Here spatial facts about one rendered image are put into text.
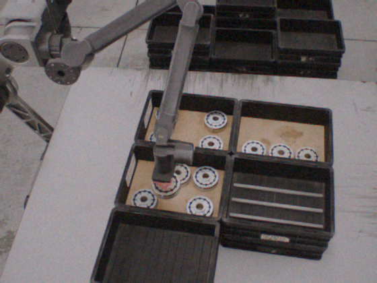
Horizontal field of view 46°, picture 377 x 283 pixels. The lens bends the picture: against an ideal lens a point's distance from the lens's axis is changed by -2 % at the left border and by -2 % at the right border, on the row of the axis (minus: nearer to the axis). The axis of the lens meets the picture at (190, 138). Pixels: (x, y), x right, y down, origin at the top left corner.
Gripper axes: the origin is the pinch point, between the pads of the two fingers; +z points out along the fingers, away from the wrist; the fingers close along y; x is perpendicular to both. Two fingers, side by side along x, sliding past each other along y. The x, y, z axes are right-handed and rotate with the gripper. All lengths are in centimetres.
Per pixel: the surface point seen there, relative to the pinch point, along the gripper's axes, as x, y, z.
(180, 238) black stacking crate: -6.8, -12.1, 19.8
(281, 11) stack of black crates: -39, 193, 68
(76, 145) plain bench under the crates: 52, 32, 35
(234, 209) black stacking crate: -25.2, 3.6, 19.7
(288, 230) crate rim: -44.8, -7.3, 9.0
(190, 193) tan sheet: -7.0, 7.9, 20.0
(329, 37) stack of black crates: -71, 155, 56
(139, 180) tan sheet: 14.3, 10.5, 20.6
